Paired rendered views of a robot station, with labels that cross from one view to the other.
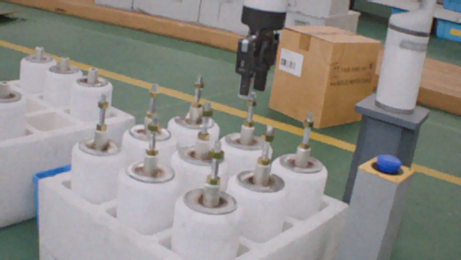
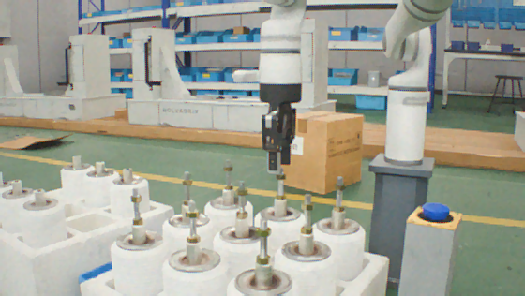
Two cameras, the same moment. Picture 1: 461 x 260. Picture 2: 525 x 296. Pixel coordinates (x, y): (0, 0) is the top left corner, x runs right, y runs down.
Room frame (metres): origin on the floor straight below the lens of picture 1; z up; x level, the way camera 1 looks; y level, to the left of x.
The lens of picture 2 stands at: (0.27, 0.04, 0.53)
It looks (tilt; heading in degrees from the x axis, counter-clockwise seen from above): 12 degrees down; 358
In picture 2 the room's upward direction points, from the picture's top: straight up
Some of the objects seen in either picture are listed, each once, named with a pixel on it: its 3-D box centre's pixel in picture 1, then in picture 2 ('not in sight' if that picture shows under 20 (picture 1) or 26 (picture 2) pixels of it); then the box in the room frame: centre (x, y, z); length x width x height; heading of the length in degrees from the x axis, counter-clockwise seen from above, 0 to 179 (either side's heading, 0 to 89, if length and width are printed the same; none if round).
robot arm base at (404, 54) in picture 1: (401, 70); (405, 125); (1.25, -0.34, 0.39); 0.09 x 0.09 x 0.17; 63
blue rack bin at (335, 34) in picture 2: not in sight; (341, 34); (5.70, -1.17, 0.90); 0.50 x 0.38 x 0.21; 153
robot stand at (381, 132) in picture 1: (379, 170); (398, 220); (1.25, -0.34, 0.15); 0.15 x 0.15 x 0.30; 63
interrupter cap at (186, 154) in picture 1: (201, 155); (242, 234); (0.94, 0.04, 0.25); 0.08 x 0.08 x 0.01
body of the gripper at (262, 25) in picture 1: (261, 30); (280, 106); (1.03, -0.03, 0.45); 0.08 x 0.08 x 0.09
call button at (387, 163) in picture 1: (388, 164); (435, 213); (0.83, -0.24, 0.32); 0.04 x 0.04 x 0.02
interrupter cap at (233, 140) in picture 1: (245, 141); (280, 214); (1.03, -0.03, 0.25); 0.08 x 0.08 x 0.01
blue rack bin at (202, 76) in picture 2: not in sight; (215, 74); (6.51, 0.44, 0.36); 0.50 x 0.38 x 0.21; 153
